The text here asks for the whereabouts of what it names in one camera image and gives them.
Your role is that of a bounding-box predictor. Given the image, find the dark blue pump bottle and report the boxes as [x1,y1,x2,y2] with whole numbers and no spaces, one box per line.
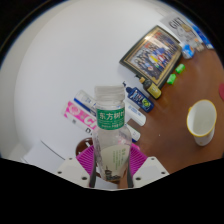
[123,81,155,113]

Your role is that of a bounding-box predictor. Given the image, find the small green packet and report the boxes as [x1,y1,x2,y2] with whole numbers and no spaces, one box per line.
[166,73,178,86]
[175,63,186,75]

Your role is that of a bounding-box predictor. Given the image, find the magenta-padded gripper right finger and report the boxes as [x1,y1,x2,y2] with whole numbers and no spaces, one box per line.
[127,143,170,189]

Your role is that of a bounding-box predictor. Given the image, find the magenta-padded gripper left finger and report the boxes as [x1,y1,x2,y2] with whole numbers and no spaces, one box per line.
[55,144,97,189]

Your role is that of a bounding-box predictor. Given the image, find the framed group photo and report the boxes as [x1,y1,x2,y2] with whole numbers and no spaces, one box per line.
[119,25,183,90]

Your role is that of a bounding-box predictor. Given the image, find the blue and white tissue pack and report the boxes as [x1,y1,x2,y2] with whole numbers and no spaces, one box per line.
[181,43,195,60]

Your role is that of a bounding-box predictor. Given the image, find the clear water bottle green label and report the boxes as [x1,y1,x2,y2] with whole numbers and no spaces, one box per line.
[92,85,133,184]

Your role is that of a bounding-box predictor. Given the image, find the white bottle blue cap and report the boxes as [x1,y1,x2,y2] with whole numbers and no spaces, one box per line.
[123,99,147,127]

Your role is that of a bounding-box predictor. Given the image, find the white cup yellow rim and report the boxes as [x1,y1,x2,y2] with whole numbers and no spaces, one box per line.
[186,99,218,147]

